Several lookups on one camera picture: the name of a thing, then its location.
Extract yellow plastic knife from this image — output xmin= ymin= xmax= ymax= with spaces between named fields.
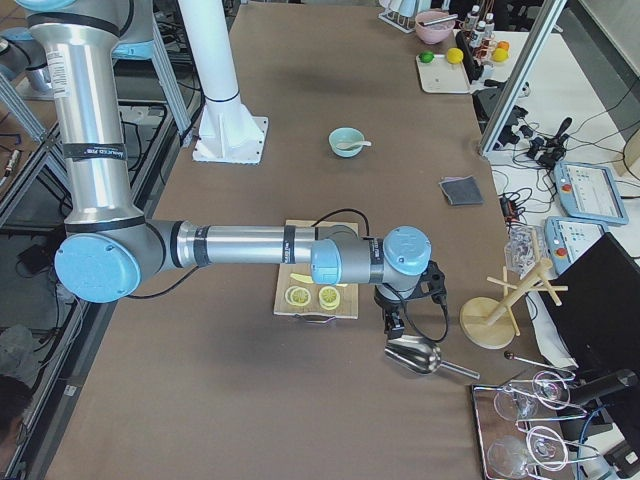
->
xmin=289 ymin=272 xmax=348 ymax=287

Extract lemon slice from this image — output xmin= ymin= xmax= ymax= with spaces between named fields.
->
xmin=318 ymin=286 xmax=341 ymax=310
xmin=284 ymin=286 xmax=311 ymax=307

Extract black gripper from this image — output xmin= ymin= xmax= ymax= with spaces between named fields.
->
xmin=374 ymin=260 xmax=446 ymax=336

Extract white wire cup rack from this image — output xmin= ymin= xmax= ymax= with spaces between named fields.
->
xmin=378 ymin=0 xmax=418 ymax=34

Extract lower teach pendant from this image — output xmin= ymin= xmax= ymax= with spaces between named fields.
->
xmin=544 ymin=216 xmax=609 ymax=274

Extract metal scoop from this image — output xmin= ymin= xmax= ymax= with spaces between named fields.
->
xmin=385 ymin=335 xmax=480 ymax=380

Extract upper teach pendant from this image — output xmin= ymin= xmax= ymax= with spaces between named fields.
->
xmin=553 ymin=160 xmax=629 ymax=225

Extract lower wine glass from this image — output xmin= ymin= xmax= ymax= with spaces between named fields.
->
xmin=486 ymin=426 xmax=569 ymax=479

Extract black stand device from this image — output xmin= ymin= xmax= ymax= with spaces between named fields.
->
xmin=455 ymin=30 xmax=505 ymax=130

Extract light green ceramic bowl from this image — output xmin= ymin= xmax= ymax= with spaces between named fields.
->
xmin=328 ymin=127 xmax=365 ymax=158

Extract wooden cutting board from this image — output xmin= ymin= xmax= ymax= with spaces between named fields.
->
xmin=272 ymin=218 xmax=360 ymax=320

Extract metal tongs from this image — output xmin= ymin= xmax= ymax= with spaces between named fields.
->
xmin=417 ymin=15 xmax=458 ymax=27

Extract wooden mug tree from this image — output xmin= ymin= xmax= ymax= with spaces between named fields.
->
xmin=459 ymin=227 xmax=569 ymax=349

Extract green lime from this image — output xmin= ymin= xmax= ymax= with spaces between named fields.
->
xmin=419 ymin=50 xmax=435 ymax=64

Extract white ceramic spoon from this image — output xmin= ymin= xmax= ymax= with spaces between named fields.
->
xmin=335 ymin=140 xmax=372 ymax=150

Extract lower lemon slice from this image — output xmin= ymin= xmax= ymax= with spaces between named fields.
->
xmin=318 ymin=286 xmax=341 ymax=310

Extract aluminium frame post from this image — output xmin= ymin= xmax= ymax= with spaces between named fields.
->
xmin=478 ymin=0 xmax=567 ymax=157

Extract cream plastic tray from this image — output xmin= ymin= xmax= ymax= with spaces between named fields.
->
xmin=415 ymin=54 xmax=470 ymax=94

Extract upper lemon slice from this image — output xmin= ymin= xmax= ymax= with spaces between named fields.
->
xmin=284 ymin=286 xmax=311 ymax=307

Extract grey folded cloth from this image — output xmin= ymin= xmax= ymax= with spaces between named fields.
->
xmin=439 ymin=176 xmax=484 ymax=206

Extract upper wine glass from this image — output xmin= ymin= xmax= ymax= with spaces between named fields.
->
xmin=493 ymin=370 xmax=570 ymax=421

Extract teach pendant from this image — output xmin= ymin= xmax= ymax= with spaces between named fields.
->
xmin=544 ymin=216 xmax=609 ymax=274
xmin=553 ymin=160 xmax=629 ymax=225

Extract copper wire bottle rack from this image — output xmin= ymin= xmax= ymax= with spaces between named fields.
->
xmin=462 ymin=4 xmax=495 ymax=61

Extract pink bowl of ice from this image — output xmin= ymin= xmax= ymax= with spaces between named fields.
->
xmin=415 ymin=10 xmax=456 ymax=45

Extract wine glass rack tray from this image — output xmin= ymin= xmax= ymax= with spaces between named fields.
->
xmin=471 ymin=385 xmax=610 ymax=479

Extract black monitor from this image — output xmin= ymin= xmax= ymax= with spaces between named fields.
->
xmin=542 ymin=233 xmax=639 ymax=373

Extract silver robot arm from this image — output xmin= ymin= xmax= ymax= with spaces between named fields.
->
xmin=23 ymin=1 xmax=445 ymax=338

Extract yellow lemon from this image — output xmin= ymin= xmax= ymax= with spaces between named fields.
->
xmin=445 ymin=48 xmax=464 ymax=65

